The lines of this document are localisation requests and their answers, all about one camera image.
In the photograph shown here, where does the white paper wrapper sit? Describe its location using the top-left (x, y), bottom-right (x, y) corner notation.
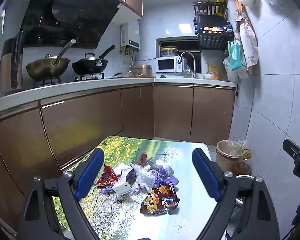
top-left (114, 164), bottom-right (131, 178)

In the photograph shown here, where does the hanging green plastic bag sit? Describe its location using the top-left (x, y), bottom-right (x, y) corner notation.
top-left (224, 40), bottom-right (248, 80)

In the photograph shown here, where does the small white box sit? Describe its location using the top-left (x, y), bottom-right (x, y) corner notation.
top-left (112, 181), bottom-right (132, 197)

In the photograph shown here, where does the clear plastic bag red print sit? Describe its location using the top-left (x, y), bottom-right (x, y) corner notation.
top-left (132, 152), bottom-right (155, 170)

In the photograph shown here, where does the round trash bin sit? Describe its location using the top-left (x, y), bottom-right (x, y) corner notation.
top-left (216, 140), bottom-right (247, 178)

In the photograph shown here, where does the white microwave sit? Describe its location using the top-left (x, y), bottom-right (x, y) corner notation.
top-left (156, 56), bottom-right (188, 73)

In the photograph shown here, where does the white water heater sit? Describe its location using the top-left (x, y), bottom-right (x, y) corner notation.
top-left (121, 20), bottom-right (140, 53)

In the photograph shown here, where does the steel kitchen faucet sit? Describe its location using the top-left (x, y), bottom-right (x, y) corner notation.
top-left (177, 51), bottom-right (197, 78)

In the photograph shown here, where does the black wok with lid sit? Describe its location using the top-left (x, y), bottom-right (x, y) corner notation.
top-left (72, 45), bottom-right (115, 75)

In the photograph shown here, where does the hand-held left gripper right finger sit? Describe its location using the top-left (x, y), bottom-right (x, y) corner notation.
top-left (191, 147), bottom-right (280, 240)

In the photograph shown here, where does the hanging brown plastic bag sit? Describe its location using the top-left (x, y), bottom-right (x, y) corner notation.
top-left (235, 7), bottom-right (258, 73)

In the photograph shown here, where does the black range hood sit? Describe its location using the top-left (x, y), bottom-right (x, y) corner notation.
top-left (12, 0), bottom-right (127, 53)

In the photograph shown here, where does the red snack packet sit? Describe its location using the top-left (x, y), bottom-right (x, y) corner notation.
top-left (96, 165), bottom-right (119, 188)

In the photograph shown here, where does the silver black foil packet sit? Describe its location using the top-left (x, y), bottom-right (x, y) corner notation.
top-left (125, 168), bottom-right (136, 184)

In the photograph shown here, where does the amber oil bottle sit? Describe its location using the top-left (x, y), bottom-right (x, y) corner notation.
top-left (236, 150), bottom-right (252, 176)

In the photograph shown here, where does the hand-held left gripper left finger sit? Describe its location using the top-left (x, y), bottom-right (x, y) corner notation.
top-left (17, 148), bottom-right (105, 240)

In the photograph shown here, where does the black wall rack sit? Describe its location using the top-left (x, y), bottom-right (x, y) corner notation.
top-left (193, 0), bottom-right (234, 51)

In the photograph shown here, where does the yellow cup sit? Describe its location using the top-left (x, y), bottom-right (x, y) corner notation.
top-left (216, 0), bottom-right (226, 17)

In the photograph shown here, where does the dark red snack bag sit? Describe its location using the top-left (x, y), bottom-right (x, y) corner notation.
top-left (140, 182), bottom-right (180, 215)

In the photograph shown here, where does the gas stove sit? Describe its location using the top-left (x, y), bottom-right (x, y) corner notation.
top-left (34, 72), bottom-right (105, 88)

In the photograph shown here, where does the glass jar yellow lid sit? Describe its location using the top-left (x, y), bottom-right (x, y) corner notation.
top-left (160, 46), bottom-right (179, 58)

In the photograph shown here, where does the purple plastic bag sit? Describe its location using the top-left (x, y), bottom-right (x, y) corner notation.
top-left (150, 164), bottom-right (180, 186)

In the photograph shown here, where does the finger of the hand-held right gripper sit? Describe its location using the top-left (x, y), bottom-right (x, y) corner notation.
top-left (283, 139), bottom-right (300, 161)

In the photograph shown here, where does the brass wok with lid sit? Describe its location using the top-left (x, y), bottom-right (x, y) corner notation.
top-left (26, 39), bottom-right (77, 82)

